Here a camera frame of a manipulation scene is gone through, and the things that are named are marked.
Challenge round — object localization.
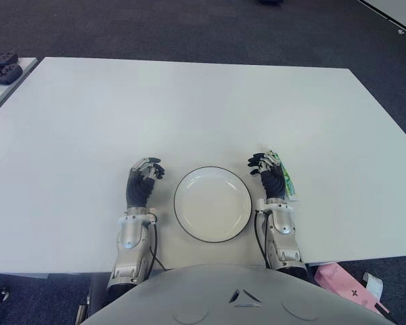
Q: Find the pink cardboard box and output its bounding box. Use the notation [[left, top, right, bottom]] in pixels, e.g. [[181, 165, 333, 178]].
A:
[[313, 263, 392, 314]]

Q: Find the grey robot torso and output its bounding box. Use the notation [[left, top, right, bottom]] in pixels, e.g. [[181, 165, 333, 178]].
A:
[[83, 263, 399, 325]]

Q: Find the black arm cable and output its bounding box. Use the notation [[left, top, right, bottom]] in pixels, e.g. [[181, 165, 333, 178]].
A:
[[148, 216, 172, 272], [254, 209, 270, 268]]

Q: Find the white side table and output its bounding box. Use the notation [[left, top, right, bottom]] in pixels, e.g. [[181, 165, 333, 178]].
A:
[[0, 56, 39, 123]]

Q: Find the white paper strip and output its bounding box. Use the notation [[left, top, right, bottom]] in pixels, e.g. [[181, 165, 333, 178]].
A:
[[362, 272, 384, 302]]

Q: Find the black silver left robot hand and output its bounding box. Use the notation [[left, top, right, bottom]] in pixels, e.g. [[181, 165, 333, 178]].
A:
[[126, 156, 167, 209]]

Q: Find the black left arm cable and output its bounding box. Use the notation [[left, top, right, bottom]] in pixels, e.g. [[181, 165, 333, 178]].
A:
[[148, 216, 172, 272]]

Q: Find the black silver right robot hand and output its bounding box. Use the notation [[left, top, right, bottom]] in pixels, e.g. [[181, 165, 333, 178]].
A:
[[246, 151, 288, 200]]

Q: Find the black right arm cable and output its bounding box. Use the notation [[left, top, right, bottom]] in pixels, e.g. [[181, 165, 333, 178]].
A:
[[254, 209, 270, 268]]

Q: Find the black game controller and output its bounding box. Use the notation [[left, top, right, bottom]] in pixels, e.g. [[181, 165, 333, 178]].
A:
[[0, 50, 19, 66], [0, 64, 24, 85]]

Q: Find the green toothpaste tube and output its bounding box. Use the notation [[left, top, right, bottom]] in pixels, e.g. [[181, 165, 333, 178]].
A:
[[265, 146, 300, 203]]

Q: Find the white plate with black rim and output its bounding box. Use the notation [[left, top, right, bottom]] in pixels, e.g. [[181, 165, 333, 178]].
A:
[[173, 165, 253, 244]]

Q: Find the silver table leg bracket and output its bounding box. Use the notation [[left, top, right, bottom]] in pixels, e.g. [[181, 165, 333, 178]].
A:
[[76, 294, 91, 325]]

